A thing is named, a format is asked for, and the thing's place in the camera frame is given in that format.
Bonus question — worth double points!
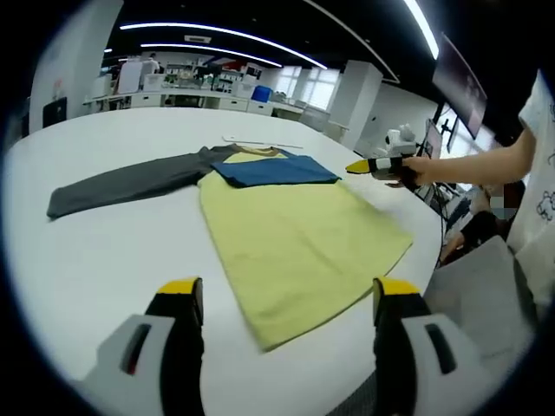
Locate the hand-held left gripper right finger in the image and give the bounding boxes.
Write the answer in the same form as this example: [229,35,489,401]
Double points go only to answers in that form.
[371,276,485,416]

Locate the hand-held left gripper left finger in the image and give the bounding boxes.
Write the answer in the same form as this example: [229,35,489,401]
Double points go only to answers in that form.
[83,276,206,416]

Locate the yellow blue grey garment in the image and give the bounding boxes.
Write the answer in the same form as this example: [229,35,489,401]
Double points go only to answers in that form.
[46,144,415,354]

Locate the person's right hand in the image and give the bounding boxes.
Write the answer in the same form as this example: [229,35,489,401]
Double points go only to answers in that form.
[387,154,435,191]

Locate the white square pillar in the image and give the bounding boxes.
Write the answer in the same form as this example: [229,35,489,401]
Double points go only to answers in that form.
[330,59,383,149]
[29,0,123,131]

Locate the person's grey trousers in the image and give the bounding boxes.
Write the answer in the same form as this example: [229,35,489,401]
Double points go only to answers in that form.
[426,237,535,359]

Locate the straight ceiling light strip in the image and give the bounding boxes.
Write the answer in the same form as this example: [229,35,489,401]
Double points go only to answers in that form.
[402,0,441,62]

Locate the person's white printed shirt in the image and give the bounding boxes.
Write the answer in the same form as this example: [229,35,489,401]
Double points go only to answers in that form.
[506,68,555,307]

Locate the long white workbench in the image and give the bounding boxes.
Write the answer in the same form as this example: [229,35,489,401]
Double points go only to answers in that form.
[83,88,305,119]

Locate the long curved ceiling light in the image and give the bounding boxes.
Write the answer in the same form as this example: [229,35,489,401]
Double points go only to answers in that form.
[119,22,330,71]
[140,42,284,68]

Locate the black box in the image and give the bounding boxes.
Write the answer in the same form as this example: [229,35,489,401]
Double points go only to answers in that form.
[42,96,69,129]

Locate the black cable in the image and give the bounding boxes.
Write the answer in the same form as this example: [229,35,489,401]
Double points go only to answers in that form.
[436,181,448,263]

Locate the large dark wall screen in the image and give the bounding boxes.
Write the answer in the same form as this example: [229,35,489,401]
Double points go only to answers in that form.
[432,31,490,140]

